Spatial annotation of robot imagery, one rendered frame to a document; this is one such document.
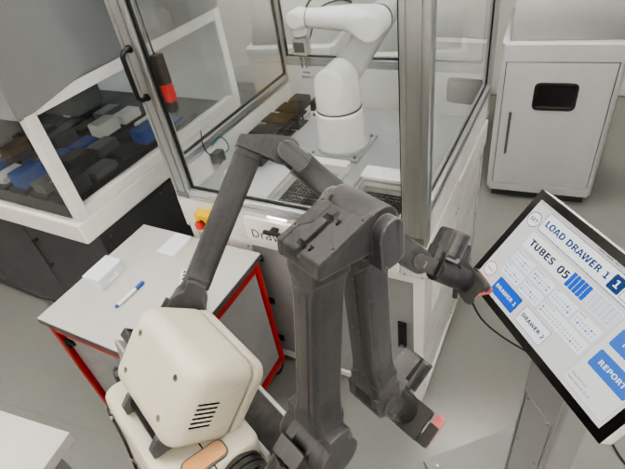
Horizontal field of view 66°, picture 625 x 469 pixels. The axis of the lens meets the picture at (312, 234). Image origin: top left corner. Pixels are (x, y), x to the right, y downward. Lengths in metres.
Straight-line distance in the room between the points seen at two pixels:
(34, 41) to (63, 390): 1.68
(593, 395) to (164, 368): 0.86
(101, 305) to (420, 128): 1.29
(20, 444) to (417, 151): 1.38
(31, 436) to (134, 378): 0.85
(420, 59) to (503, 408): 1.58
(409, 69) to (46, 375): 2.41
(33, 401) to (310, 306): 2.42
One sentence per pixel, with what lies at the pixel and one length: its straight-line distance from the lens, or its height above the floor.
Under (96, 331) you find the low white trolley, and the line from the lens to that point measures 1.85.
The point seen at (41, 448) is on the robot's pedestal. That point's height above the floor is 0.76.
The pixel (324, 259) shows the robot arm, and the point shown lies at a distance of 0.52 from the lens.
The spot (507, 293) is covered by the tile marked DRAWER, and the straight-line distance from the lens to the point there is 1.33.
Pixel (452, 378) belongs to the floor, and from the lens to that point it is 2.37.
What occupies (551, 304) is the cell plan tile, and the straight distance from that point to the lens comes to 1.26.
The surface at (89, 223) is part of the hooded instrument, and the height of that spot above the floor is 0.88.
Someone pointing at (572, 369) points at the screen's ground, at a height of 1.01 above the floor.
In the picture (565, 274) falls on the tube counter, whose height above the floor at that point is 1.11.
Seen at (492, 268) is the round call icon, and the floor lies 1.02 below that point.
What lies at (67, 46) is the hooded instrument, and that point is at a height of 1.52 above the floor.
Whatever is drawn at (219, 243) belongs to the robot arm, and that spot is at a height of 1.35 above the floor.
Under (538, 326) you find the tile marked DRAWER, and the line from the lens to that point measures 1.27.
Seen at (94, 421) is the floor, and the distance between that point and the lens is 2.64.
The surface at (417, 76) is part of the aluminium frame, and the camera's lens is 1.25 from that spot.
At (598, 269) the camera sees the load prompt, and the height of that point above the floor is 1.15.
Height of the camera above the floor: 1.95
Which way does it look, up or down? 39 degrees down
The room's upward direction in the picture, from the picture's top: 10 degrees counter-clockwise
